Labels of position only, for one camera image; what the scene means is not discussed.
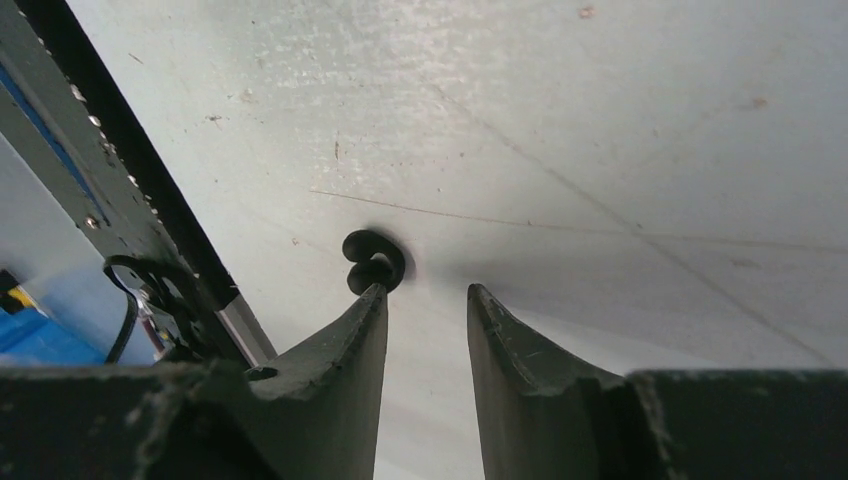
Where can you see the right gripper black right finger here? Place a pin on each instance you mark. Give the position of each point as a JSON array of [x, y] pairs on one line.
[[545, 413]]

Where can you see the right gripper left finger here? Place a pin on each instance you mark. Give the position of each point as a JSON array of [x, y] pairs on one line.
[[311, 413]]

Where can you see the black earbud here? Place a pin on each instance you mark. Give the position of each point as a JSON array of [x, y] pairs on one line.
[[376, 260]]

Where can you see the blue plastic bin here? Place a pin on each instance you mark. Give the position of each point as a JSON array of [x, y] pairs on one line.
[[30, 339]]

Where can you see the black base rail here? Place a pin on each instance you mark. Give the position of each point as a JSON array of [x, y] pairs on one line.
[[64, 114]]

